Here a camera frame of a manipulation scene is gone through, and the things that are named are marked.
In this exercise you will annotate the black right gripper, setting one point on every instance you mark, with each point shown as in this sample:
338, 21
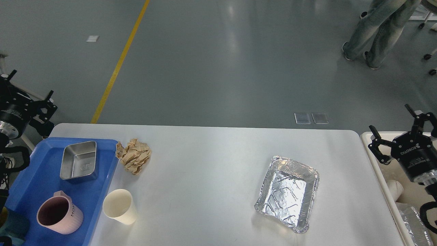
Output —
416, 154

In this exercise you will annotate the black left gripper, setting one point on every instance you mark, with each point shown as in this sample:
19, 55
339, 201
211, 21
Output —
16, 112

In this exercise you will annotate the stainless steel rectangular tray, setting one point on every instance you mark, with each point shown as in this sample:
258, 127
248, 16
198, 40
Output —
79, 162

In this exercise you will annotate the pink plastic mug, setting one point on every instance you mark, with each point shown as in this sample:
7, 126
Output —
60, 214

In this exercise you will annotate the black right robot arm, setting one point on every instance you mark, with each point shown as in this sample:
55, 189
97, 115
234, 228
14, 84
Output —
427, 180

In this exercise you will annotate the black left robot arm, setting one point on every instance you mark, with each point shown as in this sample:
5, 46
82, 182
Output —
13, 160

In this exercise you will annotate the white plastic bin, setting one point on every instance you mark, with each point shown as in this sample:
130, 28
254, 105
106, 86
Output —
413, 193

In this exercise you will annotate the blue plastic tray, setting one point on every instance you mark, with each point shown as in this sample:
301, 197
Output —
41, 179

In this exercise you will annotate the foil tray in bin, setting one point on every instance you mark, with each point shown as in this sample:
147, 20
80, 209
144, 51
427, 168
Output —
416, 229

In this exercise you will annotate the person in light jeans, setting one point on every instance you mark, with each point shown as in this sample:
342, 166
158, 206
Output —
378, 30

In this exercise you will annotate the crumpled brown paper ball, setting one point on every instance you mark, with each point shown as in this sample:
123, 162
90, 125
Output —
134, 156

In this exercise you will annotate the aluminium foil tray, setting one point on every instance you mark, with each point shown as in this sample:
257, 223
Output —
288, 193

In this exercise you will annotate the teal cup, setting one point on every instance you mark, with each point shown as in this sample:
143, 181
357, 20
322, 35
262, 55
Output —
14, 226

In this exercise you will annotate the cream paper cup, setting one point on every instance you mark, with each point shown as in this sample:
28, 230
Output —
119, 205

